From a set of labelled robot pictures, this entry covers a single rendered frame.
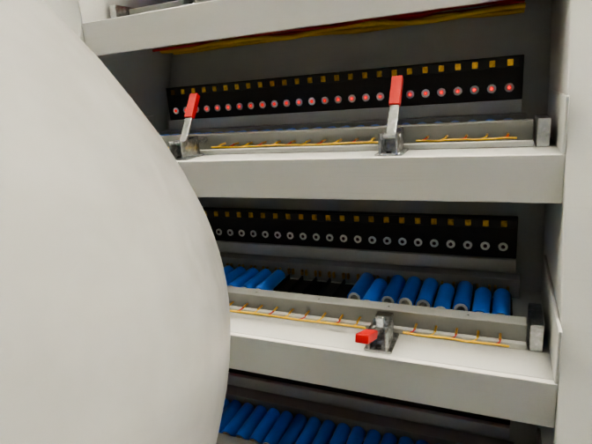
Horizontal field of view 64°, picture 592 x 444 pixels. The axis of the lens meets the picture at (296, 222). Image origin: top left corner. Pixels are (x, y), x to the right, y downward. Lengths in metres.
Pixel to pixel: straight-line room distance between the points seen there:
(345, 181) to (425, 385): 0.22
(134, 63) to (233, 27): 0.26
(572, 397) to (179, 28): 0.59
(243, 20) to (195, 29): 0.07
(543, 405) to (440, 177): 0.22
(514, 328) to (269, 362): 0.26
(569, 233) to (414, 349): 0.18
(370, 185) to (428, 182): 0.06
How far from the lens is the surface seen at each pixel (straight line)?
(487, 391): 0.49
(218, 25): 0.64
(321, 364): 0.52
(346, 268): 0.65
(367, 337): 0.43
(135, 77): 0.85
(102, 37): 0.76
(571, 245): 0.47
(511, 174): 0.48
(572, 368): 0.48
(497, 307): 0.56
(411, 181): 0.49
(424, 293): 0.58
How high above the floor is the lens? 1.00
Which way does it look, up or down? 3 degrees up
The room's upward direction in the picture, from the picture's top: 4 degrees clockwise
